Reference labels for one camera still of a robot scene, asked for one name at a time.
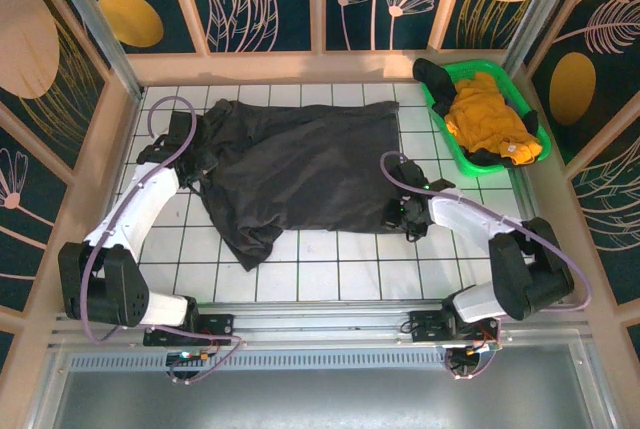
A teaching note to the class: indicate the green plastic basket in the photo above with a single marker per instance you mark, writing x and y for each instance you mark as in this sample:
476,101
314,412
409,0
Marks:
512,84

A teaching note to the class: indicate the grey metal tray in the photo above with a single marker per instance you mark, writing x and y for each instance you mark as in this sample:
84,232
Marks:
320,399

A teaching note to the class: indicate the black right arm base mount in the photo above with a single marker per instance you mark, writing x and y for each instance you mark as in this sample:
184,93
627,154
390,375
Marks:
425,326

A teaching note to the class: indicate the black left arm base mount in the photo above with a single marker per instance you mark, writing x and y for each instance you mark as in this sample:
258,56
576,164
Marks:
215,324

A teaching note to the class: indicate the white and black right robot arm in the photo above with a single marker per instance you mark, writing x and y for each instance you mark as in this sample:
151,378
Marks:
465,216

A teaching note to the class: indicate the yellow t-shirt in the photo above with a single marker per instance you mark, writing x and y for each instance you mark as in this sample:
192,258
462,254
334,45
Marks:
485,119

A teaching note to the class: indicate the aluminium frame post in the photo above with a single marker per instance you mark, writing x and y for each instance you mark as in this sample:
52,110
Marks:
540,14
100,34

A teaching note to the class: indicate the dark grey t-shirt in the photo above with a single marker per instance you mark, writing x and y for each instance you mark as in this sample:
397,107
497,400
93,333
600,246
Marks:
300,174

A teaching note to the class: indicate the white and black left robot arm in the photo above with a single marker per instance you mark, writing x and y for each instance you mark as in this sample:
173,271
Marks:
145,204

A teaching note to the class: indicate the aluminium mounting rail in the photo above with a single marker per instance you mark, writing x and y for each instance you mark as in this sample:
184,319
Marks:
320,321

